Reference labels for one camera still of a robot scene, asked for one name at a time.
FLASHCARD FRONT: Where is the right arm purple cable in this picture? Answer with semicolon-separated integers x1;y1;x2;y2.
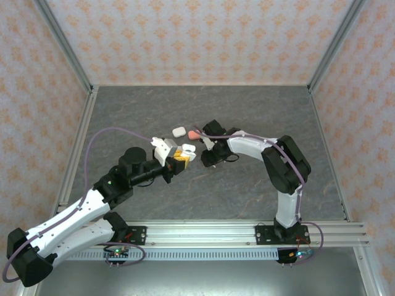
193;125;325;266

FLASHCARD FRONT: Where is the wide aluminium table side rail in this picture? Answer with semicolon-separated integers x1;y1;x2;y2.
52;86;99;216

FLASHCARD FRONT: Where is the aluminium frame corner post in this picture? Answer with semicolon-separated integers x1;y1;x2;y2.
307;0;362;93
33;0;95;93

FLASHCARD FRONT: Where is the small controller circuit board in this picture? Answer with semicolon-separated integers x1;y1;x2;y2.
283;246;313;263
106;246;129;260

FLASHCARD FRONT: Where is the thin dark wire loop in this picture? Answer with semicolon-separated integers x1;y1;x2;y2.
104;241;146;268

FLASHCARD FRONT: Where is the thin aluminium table side rail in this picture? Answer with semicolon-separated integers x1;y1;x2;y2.
308;88;352;223

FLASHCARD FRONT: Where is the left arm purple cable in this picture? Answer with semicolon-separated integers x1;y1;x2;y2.
2;126;154;284

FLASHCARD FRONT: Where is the thin aluminium wall base rail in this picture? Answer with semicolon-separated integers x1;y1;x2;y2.
92;82;312;88

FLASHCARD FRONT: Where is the grey metal sheet panel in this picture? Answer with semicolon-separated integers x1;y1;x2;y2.
33;258;370;296

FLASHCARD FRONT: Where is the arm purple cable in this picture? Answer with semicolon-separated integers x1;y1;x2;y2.
2;126;154;284
193;125;325;266

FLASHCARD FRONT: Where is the aluminium base extrusion rail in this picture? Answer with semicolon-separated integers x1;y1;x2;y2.
125;219;371;248

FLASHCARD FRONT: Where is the slotted grey cable duct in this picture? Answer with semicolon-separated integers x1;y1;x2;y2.
66;248;278;261

